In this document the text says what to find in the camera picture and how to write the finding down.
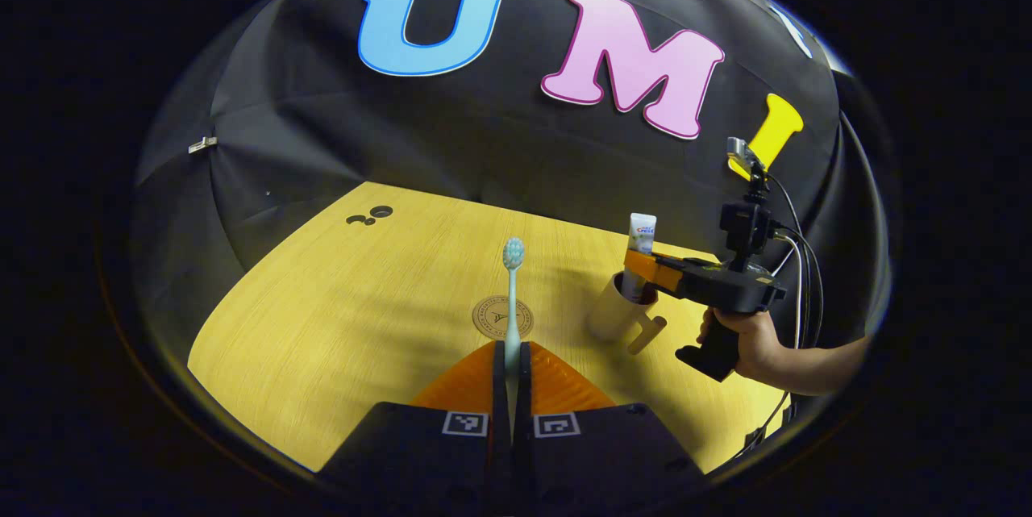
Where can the black desk grommet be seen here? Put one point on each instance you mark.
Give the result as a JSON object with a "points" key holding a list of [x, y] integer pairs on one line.
{"points": [[380, 211]]}

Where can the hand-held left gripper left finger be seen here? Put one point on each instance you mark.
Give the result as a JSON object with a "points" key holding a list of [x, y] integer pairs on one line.
{"points": [[499, 388]]}

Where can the round brown coaster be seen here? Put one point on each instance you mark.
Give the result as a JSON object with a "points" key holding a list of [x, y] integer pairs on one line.
{"points": [[488, 319]]}

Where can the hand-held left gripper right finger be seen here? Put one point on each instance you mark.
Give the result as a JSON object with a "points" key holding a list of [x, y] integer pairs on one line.
{"points": [[524, 388]]}

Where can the black backdrop cloth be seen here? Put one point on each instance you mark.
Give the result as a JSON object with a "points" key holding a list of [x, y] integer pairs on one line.
{"points": [[322, 122]]}

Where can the white cloth clip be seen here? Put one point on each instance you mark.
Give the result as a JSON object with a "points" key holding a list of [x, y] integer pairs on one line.
{"points": [[202, 144]]}

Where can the pale green toothbrush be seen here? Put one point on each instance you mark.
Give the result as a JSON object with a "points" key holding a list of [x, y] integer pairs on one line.
{"points": [[513, 299]]}

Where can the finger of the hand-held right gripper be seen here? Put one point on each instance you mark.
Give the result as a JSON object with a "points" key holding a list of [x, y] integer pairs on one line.
{"points": [[645, 267]]}

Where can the white toothpaste tube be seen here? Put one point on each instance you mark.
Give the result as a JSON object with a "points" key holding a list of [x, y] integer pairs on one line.
{"points": [[642, 235]]}

